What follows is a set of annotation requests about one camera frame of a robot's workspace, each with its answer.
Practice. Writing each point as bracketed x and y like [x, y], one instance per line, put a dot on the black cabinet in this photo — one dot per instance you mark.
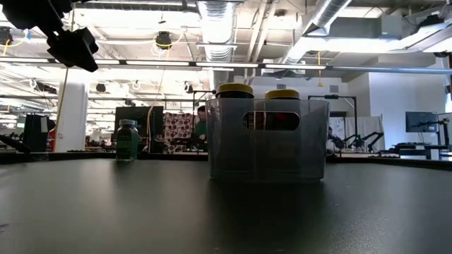
[35, 134]

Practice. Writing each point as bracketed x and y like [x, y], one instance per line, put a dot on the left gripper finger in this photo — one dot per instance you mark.
[76, 49]

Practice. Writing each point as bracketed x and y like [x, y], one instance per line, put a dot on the person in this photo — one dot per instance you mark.
[201, 128]

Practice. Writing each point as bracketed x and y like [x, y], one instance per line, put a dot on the white pillar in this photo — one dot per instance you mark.
[72, 116]

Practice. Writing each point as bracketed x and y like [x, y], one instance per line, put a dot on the black background monitor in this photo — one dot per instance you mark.
[142, 115]

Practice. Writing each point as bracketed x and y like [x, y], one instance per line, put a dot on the smoky translucent plastic bin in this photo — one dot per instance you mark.
[229, 155]

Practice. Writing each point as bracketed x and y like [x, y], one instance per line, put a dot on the dark monitor on arm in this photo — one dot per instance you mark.
[420, 121]

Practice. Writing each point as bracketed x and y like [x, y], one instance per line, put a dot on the green lid spice jar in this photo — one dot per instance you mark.
[127, 141]

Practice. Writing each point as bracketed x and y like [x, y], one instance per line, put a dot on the long overhead light bar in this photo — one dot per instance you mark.
[226, 65]

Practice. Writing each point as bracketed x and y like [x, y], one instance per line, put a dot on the yellow lid seasoning jar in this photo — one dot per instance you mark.
[282, 94]
[234, 90]

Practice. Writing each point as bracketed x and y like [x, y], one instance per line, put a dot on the background desk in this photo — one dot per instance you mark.
[413, 150]

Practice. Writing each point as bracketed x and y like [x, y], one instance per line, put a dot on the black diagonal frame strut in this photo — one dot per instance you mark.
[14, 144]

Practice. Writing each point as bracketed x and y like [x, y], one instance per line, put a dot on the white curtain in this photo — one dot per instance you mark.
[367, 123]

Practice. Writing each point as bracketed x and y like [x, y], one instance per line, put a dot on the red patterned panel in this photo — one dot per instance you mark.
[178, 127]

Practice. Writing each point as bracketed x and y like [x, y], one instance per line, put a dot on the background black robot arms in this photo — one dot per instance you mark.
[374, 135]

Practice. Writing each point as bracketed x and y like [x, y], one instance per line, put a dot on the silver ventilation duct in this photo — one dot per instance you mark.
[328, 14]
[216, 35]

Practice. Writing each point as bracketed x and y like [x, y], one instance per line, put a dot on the black metal stand frame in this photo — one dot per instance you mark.
[332, 96]

